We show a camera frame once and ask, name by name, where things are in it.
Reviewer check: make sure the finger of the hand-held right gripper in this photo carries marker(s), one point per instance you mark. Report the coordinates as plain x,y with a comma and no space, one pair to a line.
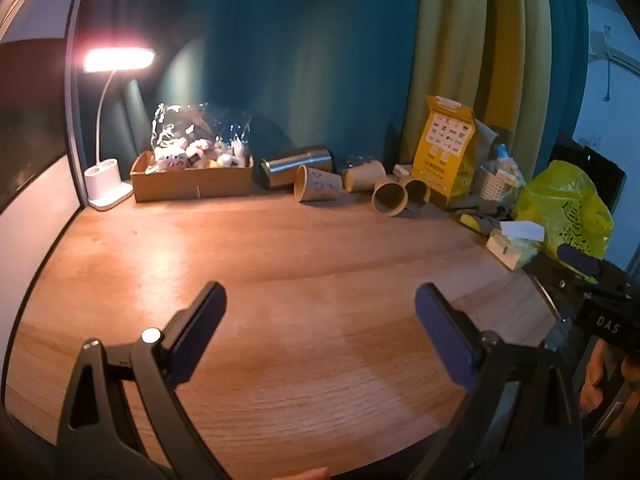
577,257

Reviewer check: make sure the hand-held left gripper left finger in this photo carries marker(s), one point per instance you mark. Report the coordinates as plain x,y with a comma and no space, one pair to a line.
199,322

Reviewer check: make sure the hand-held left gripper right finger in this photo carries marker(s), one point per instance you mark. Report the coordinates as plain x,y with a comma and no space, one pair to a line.
446,332

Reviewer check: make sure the plain paper cup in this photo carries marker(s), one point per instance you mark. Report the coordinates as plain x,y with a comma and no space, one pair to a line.
364,176
390,197
417,192

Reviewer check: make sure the doodled paper cup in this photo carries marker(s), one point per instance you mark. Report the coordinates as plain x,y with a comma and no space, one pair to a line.
317,184

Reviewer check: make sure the person's right hand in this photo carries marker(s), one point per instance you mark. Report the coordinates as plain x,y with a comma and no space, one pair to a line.
594,377

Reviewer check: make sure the yellow plastic bag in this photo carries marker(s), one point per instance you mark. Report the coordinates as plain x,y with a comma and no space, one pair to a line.
565,210

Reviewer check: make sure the tissue pack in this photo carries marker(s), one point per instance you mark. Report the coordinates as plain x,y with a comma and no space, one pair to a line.
512,245

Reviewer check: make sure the grey cloth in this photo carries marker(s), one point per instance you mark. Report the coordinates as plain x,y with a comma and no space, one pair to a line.
480,210

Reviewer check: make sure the white plastic basket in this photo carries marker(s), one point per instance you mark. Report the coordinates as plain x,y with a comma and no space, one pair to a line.
495,182

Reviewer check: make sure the small bottle with blue cap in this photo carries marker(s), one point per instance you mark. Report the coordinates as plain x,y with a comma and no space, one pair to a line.
502,156

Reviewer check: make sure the cardboard box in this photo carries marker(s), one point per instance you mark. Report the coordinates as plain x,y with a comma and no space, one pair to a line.
192,182

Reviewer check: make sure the yellow printed carton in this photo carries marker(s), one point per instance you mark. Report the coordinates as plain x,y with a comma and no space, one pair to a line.
445,155

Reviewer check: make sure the white desk lamp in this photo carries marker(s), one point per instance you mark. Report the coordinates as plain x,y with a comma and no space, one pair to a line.
107,180

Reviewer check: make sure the steel thermos bottle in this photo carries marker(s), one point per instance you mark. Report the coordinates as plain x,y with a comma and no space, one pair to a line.
295,165

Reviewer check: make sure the clear bag of toys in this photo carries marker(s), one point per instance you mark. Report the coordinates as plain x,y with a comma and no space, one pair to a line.
197,137

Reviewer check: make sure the yellow-green curtain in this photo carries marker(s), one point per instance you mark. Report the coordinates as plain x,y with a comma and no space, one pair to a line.
480,35

